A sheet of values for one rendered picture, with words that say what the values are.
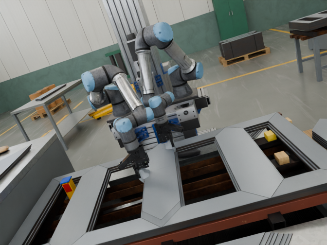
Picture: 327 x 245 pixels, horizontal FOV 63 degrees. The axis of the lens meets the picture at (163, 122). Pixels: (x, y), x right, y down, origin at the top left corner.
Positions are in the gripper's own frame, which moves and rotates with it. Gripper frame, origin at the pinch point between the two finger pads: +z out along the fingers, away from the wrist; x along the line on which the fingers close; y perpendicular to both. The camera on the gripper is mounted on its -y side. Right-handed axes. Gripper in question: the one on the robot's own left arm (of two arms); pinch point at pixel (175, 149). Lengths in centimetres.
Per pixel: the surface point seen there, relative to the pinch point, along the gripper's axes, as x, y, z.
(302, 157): 40, -58, 3
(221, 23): -893, -232, 7
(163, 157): 4.1, 8.2, 0.6
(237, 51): -555, -185, 60
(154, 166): 12.1, 13.7, 0.6
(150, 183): 28.8, 15.9, 0.6
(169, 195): 43.1, 6.0, 0.6
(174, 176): 28.2, 2.3, 0.6
